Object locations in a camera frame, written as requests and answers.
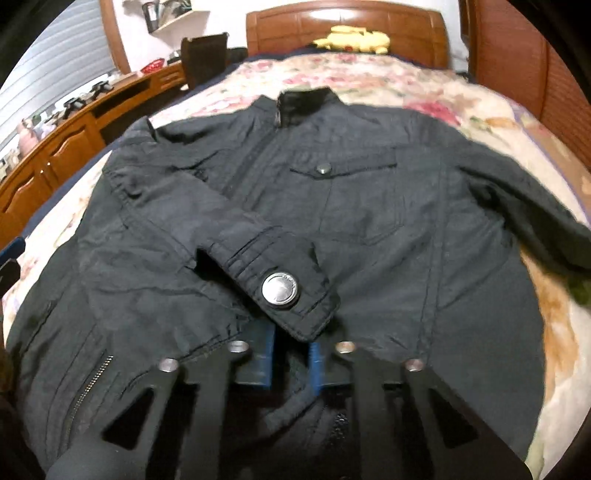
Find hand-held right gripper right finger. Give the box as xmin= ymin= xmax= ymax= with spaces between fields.
xmin=307 ymin=339 xmax=534 ymax=480

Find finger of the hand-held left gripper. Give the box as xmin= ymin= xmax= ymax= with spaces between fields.
xmin=0 ymin=236 xmax=24 ymax=296

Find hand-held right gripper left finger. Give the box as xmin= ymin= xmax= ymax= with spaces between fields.
xmin=46 ymin=323 xmax=278 ymax=480

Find dark grey jacket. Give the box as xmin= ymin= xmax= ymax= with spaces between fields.
xmin=4 ymin=88 xmax=591 ymax=480

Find pink bottle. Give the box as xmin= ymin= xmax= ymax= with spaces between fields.
xmin=18 ymin=117 xmax=40 ymax=148

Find wooden desk cabinet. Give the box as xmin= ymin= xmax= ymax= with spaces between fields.
xmin=0 ymin=62 xmax=188 ymax=250

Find grey window blinds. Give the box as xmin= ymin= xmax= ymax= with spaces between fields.
xmin=0 ymin=0 xmax=121 ymax=153

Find dark chair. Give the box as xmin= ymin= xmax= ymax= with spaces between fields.
xmin=180 ymin=33 xmax=230 ymax=90

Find floral blanket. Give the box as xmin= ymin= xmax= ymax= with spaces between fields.
xmin=0 ymin=51 xmax=591 ymax=476

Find yellow plush toy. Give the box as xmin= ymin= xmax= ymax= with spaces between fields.
xmin=313 ymin=25 xmax=391 ymax=55

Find wooden headboard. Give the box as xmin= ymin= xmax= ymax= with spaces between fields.
xmin=246 ymin=7 xmax=451 ymax=70

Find reddish wooden wardrobe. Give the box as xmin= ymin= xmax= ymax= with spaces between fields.
xmin=459 ymin=0 xmax=591 ymax=158

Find white wall shelf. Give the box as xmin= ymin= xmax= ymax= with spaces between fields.
xmin=122 ymin=0 xmax=211 ymax=34

